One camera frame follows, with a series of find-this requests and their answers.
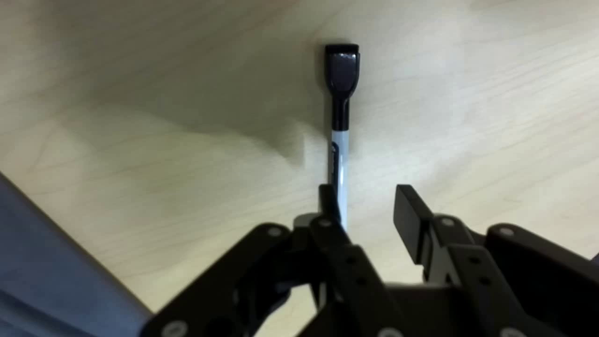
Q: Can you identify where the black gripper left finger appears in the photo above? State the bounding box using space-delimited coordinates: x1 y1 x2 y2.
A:
140 185 388 337

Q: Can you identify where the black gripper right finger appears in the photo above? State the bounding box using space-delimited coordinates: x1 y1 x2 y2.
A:
393 185 599 337

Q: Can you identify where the black and white marker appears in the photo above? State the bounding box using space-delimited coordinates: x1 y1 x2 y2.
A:
324 42 359 228

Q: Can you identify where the grey table cloth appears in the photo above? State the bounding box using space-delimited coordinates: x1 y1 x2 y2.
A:
0 173 152 337

